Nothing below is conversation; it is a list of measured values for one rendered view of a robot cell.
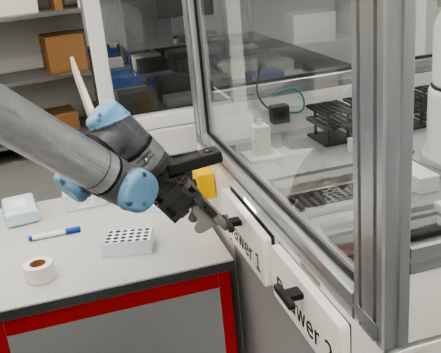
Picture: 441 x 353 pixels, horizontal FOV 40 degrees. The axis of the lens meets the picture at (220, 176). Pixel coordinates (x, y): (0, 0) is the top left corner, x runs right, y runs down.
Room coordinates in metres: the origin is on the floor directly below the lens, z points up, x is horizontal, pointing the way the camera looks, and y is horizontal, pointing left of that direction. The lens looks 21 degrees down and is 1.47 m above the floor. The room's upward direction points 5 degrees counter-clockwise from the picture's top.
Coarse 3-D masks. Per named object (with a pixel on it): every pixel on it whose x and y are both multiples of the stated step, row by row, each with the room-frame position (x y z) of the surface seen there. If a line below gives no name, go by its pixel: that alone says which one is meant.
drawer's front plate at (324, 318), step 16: (272, 256) 1.02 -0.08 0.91; (288, 256) 0.97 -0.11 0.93; (272, 272) 1.03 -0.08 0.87; (288, 272) 0.94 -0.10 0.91; (304, 288) 0.87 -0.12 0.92; (304, 304) 0.87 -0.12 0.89; (320, 304) 0.81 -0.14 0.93; (304, 320) 0.88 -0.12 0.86; (320, 320) 0.81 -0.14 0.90; (336, 320) 0.77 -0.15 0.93; (304, 336) 0.88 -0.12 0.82; (320, 336) 0.82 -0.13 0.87; (336, 336) 0.76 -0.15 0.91; (320, 352) 0.82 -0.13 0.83; (336, 352) 0.76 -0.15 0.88
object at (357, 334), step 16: (224, 176) 1.39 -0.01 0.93; (240, 192) 1.26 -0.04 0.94; (272, 240) 1.07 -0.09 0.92; (304, 272) 0.91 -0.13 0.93; (320, 288) 0.85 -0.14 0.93; (336, 304) 0.80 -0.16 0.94; (352, 320) 0.75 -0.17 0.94; (352, 336) 0.75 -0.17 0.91; (368, 336) 0.70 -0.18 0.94; (352, 352) 0.75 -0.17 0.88; (368, 352) 0.70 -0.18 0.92; (384, 352) 0.67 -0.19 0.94; (400, 352) 0.67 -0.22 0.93; (416, 352) 0.68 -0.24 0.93; (432, 352) 0.68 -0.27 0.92
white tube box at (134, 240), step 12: (120, 228) 1.44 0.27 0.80; (132, 228) 1.44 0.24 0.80; (144, 228) 1.43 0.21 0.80; (108, 240) 1.38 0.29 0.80; (120, 240) 1.38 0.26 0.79; (132, 240) 1.37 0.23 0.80; (144, 240) 1.36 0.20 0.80; (108, 252) 1.36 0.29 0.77; (120, 252) 1.36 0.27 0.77; (132, 252) 1.36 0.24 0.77; (144, 252) 1.36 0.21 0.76
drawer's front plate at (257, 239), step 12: (228, 192) 1.30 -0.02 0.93; (228, 204) 1.28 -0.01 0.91; (240, 204) 1.23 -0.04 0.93; (240, 216) 1.19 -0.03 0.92; (252, 216) 1.16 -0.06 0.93; (240, 228) 1.20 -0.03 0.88; (252, 228) 1.11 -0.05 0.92; (252, 240) 1.12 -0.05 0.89; (264, 240) 1.05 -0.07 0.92; (252, 252) 1.12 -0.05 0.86; (264, 252) 1.05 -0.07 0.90; (252, 264) 1.13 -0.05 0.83; (264, 264) 1.05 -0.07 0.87; (264, 276) 1.06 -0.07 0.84
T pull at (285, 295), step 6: (276, 288) 0.90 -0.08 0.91; (282, 288) 0.90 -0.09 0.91; (288, 288) 0.90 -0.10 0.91; (294, 288) 0.89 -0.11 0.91; (282, 294) 0.88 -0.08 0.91; (288, 294) 0.88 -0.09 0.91; (294, 294) 0.87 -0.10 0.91; (300, 294) 0.87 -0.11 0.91; (282, 300) 0.87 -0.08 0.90; (288, 300) 0.86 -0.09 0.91; (294, 300) 0.87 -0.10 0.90; (288, 306) 0.85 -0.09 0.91; (294, 306) 0.85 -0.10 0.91
